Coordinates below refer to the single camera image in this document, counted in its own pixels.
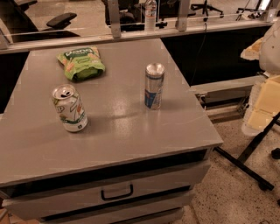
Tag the silver blue redbull can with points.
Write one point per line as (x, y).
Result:
(154, 81)

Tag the white green soda can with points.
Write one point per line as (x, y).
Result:
(68, 105)

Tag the grey drawer cabinet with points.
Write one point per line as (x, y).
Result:
(56, 177)

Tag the green snack bag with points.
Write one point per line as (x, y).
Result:
(82, 63)

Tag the clear plastic water bottle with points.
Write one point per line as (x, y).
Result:
(150, 15)

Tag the grey metal railing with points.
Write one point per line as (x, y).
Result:
(192, 26)

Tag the black office chair base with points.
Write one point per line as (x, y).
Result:
(205, 7)

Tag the black office chair left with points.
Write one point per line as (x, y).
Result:
(23, 27)

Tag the black drawer handle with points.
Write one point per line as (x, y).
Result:
(117, 192)

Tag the black metal stand frame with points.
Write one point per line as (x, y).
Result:
(240, 161)

